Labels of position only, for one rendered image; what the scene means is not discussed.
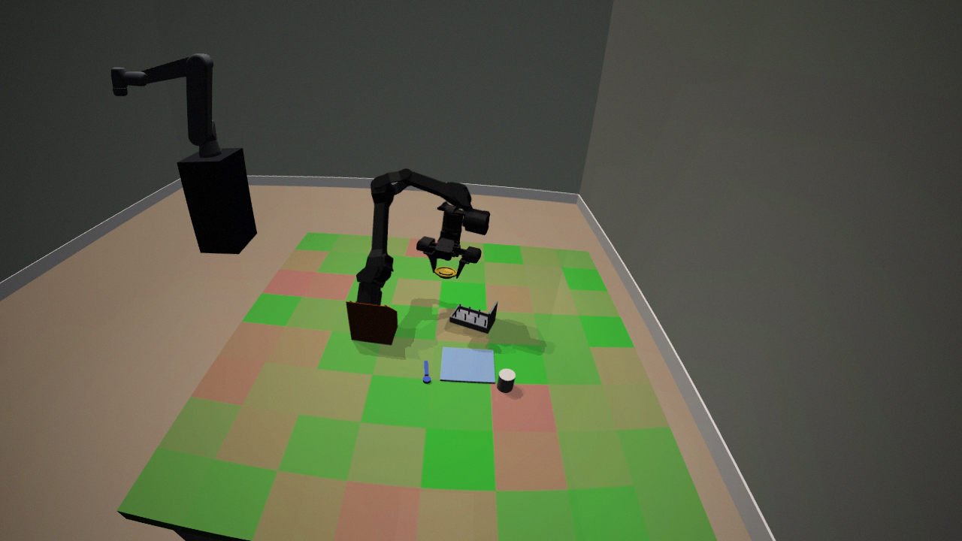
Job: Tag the golden yellow round plate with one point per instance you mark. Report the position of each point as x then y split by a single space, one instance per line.
445 272

